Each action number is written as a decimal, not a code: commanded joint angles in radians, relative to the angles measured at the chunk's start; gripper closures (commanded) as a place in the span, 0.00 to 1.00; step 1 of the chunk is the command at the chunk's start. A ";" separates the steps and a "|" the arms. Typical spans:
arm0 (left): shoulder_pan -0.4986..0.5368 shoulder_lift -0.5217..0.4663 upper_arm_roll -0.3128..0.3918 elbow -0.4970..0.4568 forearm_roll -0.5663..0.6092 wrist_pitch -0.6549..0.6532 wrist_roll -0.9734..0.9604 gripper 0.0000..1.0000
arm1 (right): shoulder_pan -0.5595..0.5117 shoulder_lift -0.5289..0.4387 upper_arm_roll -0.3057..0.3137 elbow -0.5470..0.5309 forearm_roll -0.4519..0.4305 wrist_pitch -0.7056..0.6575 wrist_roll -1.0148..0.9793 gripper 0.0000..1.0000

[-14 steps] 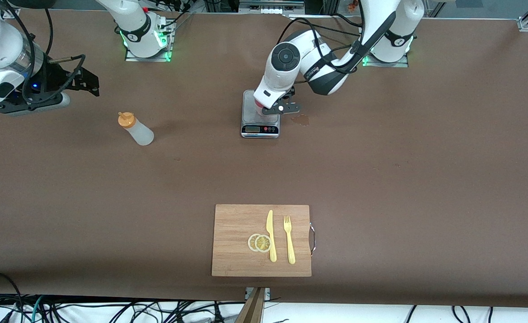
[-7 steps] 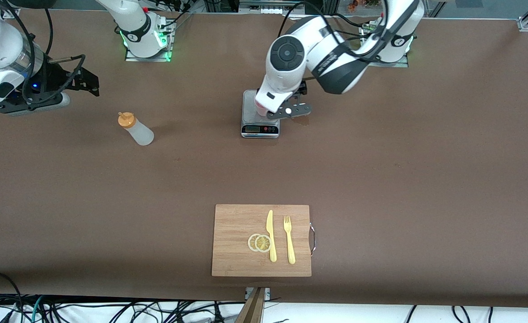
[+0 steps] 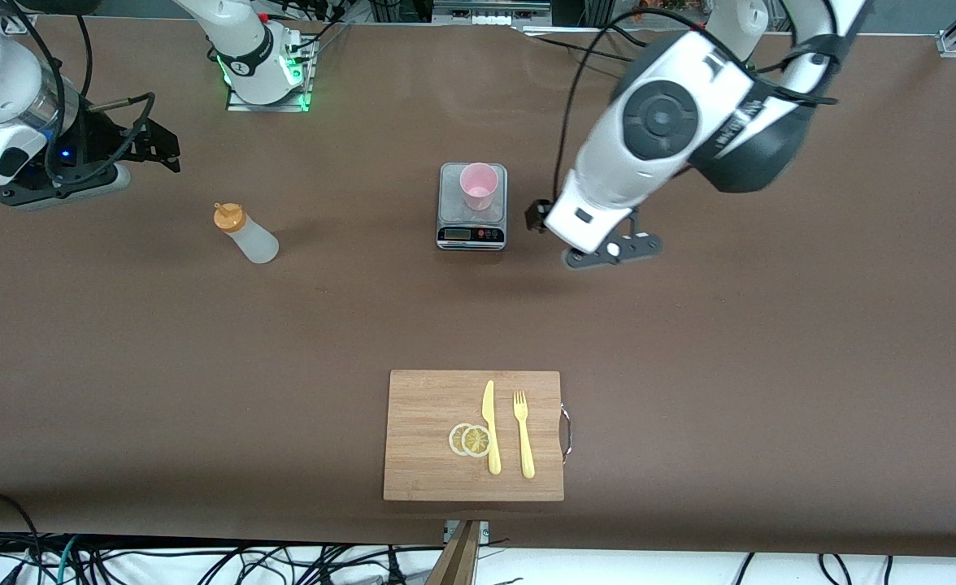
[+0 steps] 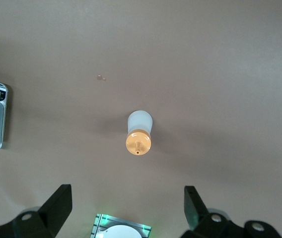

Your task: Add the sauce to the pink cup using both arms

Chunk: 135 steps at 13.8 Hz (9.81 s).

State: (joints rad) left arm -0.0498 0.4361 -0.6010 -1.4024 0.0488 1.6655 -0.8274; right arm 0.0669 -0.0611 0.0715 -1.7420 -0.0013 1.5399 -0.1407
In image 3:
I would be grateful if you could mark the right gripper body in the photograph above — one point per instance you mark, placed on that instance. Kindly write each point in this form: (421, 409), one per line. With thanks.
(101, 135)

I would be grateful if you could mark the pink plastic cup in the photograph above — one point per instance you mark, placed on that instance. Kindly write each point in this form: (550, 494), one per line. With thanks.
(478, 191)

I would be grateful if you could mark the clear sauce bottle orange cap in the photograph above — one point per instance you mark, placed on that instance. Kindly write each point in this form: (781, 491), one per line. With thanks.
(254, 244)

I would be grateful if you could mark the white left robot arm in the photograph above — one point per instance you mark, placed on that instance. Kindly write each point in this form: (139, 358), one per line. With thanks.
(714, 73)

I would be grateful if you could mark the silver digital kitchen scale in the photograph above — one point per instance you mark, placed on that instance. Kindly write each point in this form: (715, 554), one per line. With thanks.
(470, 236)

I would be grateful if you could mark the white power strip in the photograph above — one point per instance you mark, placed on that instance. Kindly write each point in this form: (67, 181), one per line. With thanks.
(490, 18)

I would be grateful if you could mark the wooden cutting board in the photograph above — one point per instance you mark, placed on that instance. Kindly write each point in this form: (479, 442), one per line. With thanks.
(421, 406)

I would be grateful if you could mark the brown table cover sheet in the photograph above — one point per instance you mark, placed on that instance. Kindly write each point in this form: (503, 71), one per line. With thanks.
(202, 366)

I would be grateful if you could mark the lemon slice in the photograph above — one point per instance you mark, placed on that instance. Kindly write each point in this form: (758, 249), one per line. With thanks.
(454, 439)
(476, 441)

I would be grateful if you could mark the yellow plastic fork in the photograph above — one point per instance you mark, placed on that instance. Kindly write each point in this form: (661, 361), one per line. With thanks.
(527, 455)

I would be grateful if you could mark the yellow plastic knife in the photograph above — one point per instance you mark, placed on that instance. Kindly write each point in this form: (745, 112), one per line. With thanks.
(493, 455)

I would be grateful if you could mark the wooden beam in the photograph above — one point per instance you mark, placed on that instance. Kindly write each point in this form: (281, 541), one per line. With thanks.
(458, 561)

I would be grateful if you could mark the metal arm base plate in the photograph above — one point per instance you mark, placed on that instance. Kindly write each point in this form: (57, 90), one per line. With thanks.
(238, 104)

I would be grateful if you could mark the small metal bracket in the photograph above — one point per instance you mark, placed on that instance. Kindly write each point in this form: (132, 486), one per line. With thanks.
(484, 532)

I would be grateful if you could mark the aluminium table corner bracket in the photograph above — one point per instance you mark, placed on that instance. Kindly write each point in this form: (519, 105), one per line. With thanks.
(951, 45)

